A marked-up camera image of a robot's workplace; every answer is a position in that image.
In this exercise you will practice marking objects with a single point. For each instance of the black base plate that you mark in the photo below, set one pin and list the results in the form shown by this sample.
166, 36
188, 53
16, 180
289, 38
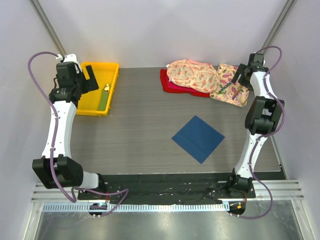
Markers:
173, 188

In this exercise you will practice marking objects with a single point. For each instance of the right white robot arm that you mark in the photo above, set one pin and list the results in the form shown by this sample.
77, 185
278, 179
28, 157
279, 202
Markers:
261, 122

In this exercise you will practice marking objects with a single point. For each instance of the right aluminium corner post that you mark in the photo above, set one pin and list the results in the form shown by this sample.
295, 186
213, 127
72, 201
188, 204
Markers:
280, 20

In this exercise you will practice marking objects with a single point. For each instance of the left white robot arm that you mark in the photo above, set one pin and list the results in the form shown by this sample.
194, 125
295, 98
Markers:
55, 168

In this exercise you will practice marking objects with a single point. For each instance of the floral round mesh cover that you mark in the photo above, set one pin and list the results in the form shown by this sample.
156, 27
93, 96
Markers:
199, 76

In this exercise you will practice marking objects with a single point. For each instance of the white slotted cable duct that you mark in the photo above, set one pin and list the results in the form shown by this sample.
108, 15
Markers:
130, 208

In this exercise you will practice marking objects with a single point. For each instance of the iridescent rainbow knife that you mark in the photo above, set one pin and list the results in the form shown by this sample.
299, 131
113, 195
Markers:
237, 92

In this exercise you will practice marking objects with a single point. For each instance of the floral yellow placemat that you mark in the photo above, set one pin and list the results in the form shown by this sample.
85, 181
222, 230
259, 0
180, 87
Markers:
225, 73

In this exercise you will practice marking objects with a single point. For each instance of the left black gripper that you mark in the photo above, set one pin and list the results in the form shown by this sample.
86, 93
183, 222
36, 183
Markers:
89, 84

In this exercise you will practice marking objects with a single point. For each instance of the left aluminium corner post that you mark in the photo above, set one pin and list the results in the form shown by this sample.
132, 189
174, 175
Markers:
48, 26

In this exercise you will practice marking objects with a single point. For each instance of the aluminium corner post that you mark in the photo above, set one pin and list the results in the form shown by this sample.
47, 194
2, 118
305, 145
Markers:
48, 26
280, 20

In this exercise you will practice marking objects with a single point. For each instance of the blue paper napkin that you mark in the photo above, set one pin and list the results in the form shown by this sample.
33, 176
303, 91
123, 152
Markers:
198, 139

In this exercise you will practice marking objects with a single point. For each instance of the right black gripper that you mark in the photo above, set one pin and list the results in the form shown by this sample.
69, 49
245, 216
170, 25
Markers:
241, 70

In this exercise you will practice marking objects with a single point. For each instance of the green gold-tipped utensil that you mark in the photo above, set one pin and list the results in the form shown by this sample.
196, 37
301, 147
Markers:
104, 98

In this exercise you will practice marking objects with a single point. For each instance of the red folded cloth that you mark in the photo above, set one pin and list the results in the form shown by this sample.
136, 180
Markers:
170, 87

